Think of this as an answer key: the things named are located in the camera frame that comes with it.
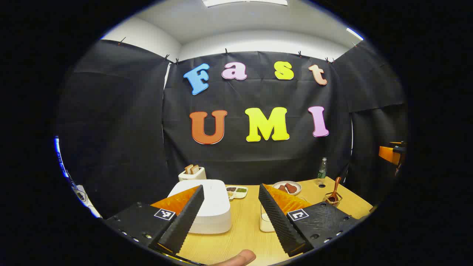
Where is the white toaster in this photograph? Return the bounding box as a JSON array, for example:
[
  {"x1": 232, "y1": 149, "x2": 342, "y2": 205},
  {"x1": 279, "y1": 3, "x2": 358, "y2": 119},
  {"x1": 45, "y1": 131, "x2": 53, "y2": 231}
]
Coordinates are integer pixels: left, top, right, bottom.
[{"x1": 178, "y1": 167, "x2": 207, "y2": 182}]

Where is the white device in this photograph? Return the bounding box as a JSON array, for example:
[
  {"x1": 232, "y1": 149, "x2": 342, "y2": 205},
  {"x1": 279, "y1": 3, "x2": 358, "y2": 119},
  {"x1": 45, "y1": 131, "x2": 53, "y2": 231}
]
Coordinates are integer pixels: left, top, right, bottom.
[{"x1": 72, "y1": 185, "x2": 102, "y2": 218}]

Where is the green label water bottle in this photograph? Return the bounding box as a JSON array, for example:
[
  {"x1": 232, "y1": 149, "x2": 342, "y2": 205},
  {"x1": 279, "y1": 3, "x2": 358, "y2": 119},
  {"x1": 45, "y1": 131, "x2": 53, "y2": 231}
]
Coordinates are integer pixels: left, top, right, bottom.
[{"x1": 317, "y1": 157, "x2": 328, "y2": 181}]

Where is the white round plate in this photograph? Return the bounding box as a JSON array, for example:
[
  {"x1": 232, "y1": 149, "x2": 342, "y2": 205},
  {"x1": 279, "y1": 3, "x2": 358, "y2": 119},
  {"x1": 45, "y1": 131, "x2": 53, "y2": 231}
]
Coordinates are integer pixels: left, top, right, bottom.
[{"x1": 272, "y1": 181, "x2": 302, "y2": 195}]

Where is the long ceiling light panel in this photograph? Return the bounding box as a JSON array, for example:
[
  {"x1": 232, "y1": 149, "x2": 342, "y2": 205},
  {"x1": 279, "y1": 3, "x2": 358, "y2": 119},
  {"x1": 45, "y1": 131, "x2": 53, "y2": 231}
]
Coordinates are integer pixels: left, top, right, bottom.
[{"x1": 202, "y1": 0, "x2": 288, "y2": 8}]

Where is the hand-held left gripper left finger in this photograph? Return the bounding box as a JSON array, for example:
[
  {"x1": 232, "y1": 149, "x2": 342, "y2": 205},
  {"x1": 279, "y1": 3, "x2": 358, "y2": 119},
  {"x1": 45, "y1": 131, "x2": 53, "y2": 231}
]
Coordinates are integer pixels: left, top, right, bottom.
[{"x1": 105, "y1": 185, "x2": 205, "y2": 255}]

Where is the white rice cooker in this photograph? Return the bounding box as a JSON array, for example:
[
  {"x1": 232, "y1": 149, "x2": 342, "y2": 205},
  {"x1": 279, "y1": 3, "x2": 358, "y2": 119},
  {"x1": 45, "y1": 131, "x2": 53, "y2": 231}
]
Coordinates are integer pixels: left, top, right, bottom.
[{"x1": 167, "y1": 179, "x2": 232, "y2": 234}]

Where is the white divided grain dish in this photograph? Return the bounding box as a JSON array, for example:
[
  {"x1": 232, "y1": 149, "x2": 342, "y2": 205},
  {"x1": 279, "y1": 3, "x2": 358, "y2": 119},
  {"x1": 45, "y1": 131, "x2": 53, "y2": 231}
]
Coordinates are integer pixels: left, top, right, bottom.
[{"x1": 225, "y1": 185, "x2": 248, "y2": 201}]

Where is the brown wooden spoon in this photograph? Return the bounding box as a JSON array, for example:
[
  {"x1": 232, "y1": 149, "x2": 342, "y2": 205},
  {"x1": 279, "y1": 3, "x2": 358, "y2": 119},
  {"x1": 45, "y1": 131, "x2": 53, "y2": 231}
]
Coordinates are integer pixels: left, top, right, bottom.
[{"x1": 330, "y1": 177, "x2": 342, "y2": 202}]

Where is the blue and white banner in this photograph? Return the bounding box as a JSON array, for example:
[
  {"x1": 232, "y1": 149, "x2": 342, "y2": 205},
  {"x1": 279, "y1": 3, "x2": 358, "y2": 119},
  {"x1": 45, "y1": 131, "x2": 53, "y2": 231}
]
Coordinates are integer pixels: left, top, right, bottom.
[{"x1": 55, "y1": 136, "x2": 71, "y2": 180}]

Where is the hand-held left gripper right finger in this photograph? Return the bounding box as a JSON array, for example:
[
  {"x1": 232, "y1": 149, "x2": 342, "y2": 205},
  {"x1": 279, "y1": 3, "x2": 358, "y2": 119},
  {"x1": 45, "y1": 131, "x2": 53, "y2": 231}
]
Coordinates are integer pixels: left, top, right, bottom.
[{"x1": 258, "y1": 183, "x2": 362, "y2": 258}]

